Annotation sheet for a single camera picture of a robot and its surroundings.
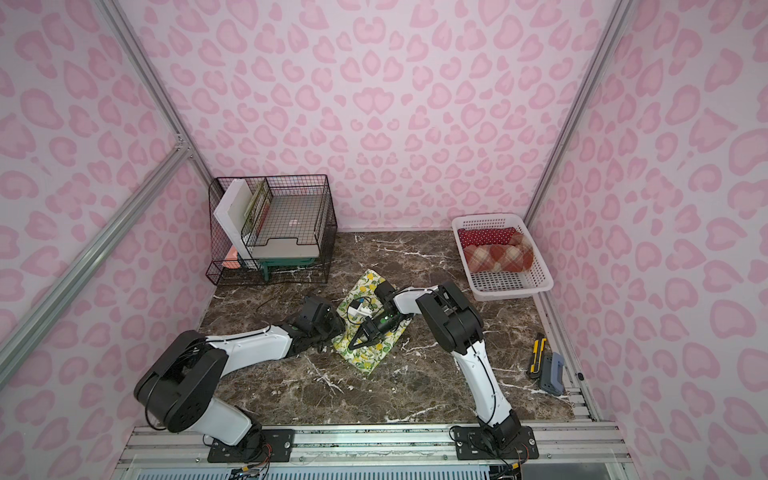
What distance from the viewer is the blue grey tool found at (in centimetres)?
80

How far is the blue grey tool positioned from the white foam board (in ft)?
3.08

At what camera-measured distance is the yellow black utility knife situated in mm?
849

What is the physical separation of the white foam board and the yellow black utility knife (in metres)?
0.91

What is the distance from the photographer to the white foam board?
36.2 inches
